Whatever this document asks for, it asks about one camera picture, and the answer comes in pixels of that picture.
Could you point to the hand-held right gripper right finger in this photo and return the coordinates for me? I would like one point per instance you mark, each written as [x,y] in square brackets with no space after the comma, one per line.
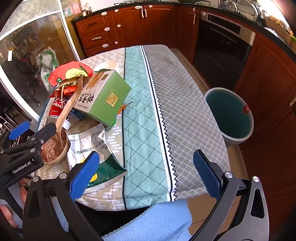
[205,173]

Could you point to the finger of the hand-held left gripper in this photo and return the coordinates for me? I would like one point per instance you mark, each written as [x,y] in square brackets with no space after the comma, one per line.
[39,138]
[19,131]

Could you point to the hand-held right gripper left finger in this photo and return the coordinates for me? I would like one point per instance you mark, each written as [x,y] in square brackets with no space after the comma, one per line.
[84,176]

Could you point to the brown paper bowl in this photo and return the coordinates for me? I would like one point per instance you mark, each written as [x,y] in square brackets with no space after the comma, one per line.
[53,148]

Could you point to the small clear plastic bottle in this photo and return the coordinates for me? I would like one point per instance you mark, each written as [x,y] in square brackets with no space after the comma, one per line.
[66,125]

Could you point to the green trash bin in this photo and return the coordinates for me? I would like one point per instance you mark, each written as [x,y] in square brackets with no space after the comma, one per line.
[229,113]

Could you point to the red snack bag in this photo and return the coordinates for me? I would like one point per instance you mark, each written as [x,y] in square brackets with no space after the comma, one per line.
[67,70]

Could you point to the person's left hand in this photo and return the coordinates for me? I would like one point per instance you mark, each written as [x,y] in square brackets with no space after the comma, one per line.
[7,214]

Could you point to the silver green snack bag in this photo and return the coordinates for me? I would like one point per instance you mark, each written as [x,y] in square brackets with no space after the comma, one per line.
[92,143]

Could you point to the red soda can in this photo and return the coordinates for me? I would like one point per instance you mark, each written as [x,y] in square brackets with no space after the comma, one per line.
[56,107]

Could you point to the white green sack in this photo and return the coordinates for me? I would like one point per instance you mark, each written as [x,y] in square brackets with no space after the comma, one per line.
[47,62]

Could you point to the green cardboard box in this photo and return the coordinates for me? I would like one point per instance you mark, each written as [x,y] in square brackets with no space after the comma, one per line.
[106,97]

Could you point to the small orange scrap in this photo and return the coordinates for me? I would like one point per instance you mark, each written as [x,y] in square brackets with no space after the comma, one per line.
[122,107]

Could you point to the glass sliding door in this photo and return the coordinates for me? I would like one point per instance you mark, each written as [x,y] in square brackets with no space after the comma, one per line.
[34,34]

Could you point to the wooden cabinet drawer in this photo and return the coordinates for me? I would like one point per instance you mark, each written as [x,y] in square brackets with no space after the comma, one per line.
[97,38]
[99,49]
[92,23]

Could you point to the black built-in oven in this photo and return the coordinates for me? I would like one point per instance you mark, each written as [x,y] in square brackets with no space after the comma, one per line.
[219,46]

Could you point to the wooden kitchen cabinet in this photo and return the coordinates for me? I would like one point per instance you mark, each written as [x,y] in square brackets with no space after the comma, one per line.
[157,27]

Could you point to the black kitchen countertop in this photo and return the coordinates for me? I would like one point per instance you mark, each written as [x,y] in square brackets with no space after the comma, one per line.
[275,34]

